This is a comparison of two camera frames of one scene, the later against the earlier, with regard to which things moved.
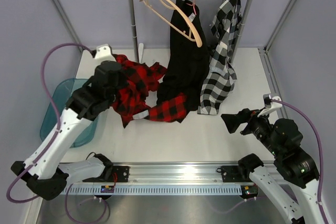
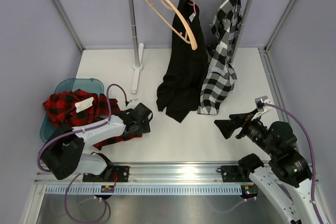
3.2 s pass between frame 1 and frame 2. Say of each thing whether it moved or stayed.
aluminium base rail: stayed
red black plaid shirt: moved
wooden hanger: moved
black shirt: stayed
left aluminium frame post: stayed
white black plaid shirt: stayed
